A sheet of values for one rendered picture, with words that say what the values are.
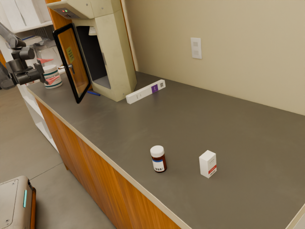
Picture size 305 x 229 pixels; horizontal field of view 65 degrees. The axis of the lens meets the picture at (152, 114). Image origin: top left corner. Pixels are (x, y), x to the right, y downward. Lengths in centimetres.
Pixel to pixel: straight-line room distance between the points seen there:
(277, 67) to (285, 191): 56
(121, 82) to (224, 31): 62
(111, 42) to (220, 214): 100
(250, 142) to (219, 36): 57
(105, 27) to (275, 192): 106
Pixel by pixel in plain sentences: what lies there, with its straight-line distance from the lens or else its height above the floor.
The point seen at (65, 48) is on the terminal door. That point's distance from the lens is 139.
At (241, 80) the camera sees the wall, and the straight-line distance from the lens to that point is 128.
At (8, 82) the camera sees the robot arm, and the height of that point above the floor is 121.
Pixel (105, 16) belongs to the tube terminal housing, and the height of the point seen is 140.
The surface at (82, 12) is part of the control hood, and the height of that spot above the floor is 145.
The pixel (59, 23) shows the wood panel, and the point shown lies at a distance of 164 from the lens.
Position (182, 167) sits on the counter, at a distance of 86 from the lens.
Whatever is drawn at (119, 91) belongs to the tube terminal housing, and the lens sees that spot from 142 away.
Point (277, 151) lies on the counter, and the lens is 94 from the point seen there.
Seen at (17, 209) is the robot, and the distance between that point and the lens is 207.
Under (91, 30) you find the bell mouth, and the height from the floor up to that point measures 134.
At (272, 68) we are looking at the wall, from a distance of 118.
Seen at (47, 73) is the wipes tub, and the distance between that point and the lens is 197.
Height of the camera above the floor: 151
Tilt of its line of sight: 28 degrees down
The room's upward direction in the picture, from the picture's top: 11 degrees counter-clockwise
